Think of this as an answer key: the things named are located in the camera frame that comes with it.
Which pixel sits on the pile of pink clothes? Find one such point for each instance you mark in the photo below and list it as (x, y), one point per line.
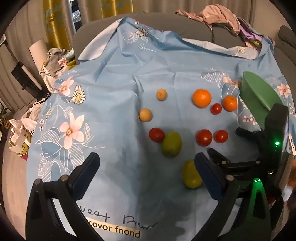
(215, 16)

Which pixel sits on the blue floral cloth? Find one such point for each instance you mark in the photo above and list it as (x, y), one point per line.
(115, 92)

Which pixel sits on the black box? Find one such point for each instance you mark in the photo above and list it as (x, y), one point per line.
(25, 78)

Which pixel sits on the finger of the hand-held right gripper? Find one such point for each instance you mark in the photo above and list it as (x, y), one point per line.
(248, 134)
(222, 161)

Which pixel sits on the small red tomato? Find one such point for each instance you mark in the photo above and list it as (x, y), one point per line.
(216, 108)

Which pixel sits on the grey sofa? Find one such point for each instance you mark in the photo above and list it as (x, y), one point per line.
(185, 31)

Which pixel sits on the green fruit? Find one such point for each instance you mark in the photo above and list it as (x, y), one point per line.
(190, 177)
(171, 144)

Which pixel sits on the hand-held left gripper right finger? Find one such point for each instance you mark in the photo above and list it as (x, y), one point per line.
(208, 177)

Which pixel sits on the white plastic bag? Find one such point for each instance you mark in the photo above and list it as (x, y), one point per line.
(26, 120)

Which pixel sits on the tan round fruit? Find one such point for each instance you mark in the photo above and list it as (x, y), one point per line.
(145, 115)
(161, 94)

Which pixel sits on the large red tomato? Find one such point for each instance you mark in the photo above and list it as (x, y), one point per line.
(204, 137)

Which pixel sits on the yellow curtain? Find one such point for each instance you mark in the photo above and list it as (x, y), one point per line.
(57, 23)

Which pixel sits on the small orange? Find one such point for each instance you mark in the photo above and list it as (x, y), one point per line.
(229, 103)

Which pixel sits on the yellow bag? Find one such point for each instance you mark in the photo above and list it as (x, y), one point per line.
(19, 146)

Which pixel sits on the green bowl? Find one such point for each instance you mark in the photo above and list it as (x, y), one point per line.
(252, 97)

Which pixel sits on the grey curtain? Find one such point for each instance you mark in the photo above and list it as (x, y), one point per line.
(23, 27)

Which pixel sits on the large orange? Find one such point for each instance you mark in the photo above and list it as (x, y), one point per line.
(202, 98)

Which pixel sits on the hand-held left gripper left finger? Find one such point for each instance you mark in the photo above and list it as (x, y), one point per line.
(86, 175)

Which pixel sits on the white panel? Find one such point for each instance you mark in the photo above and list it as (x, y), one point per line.
(40, 60)

